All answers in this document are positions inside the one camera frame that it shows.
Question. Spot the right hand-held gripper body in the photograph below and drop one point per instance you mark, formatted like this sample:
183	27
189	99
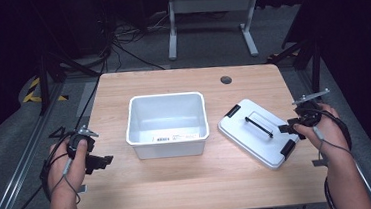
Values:
309	114

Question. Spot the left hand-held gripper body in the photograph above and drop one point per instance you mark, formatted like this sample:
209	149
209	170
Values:
76	141

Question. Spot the person's left hand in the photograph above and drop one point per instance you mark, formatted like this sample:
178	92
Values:
75	171

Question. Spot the person's right hand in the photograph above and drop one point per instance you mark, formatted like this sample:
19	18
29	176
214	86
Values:
329	136

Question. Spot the black tripod stand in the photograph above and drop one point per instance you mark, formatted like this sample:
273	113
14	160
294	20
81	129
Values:
313	61
50	70

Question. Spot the yellow black floor tape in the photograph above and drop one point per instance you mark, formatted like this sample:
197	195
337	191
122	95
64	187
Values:
32	94

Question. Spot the white plastic bin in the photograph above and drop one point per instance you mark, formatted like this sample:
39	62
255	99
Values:
166	126

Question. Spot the grey table grommet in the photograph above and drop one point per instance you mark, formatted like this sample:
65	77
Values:
226	80

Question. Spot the aluminium floor rail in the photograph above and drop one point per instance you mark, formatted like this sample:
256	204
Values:
15	171
369	187

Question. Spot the white metal desk frame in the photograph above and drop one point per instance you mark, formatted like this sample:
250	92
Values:
210	3

